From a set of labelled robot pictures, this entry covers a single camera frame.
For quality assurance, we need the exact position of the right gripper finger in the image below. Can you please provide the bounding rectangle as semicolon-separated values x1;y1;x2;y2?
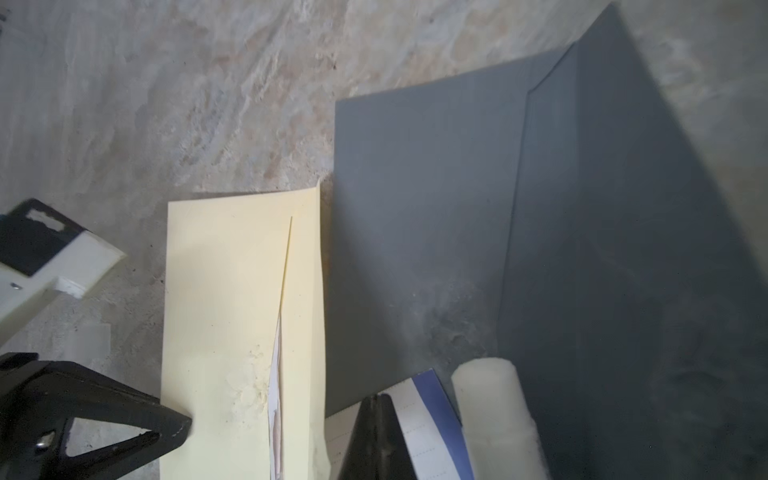
338;393;417;480

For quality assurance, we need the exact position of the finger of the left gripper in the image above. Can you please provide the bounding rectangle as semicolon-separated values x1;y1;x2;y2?
1;353;192;479

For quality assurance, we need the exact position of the blue floral card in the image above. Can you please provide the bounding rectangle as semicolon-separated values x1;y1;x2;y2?
323;368;476;480

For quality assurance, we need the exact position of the white glue stick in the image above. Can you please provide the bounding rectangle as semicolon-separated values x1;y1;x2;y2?
451;358;550;479

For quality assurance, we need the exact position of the yellow paper envelope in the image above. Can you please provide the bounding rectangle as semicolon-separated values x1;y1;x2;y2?
159;187;331;479

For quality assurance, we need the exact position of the grey envelope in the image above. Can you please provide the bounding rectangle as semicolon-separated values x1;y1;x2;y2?
325;5;767;479

